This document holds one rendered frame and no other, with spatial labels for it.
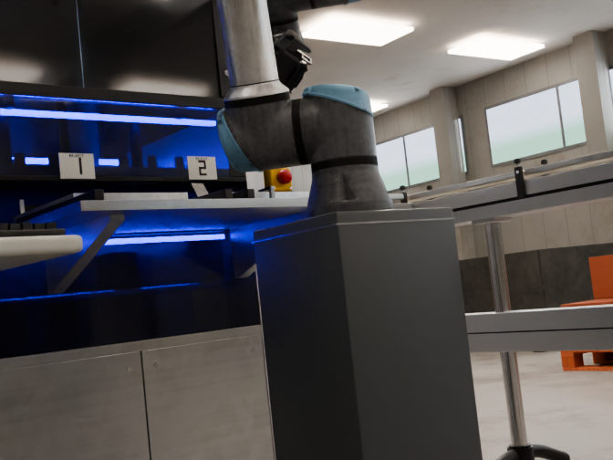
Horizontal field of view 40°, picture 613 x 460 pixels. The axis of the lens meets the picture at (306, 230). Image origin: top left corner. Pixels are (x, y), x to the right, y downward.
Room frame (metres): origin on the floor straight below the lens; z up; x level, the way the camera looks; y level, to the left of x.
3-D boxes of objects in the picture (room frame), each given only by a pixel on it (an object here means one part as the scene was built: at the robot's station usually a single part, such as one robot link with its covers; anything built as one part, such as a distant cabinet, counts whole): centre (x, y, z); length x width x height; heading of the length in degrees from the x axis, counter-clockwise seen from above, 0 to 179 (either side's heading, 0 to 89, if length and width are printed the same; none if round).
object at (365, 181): (1.43, -0.08, 0.84); 0.15 x 0.15 x 0.10
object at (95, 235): (1.72, 0.47, 0.79); 0.34 x 0.03 x 0.13; 39
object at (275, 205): (1.89, 0.28, 0.87); 0.70 x 0.48 x 0.02; 129
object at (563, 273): (7.43, -1.98, 0.41); 1.22 x 0.99 x 0.83; 25
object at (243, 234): (2.04, 0.08, 0.79); 0.34 x 0.03 x 0.13; 39
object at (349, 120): (1.43, -0.07, 0.96); 0.13 x 0.12 x 0.14; 81
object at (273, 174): (2.30, 0.07, 0.99); 0.08 x 0.07 x 0.07; 39
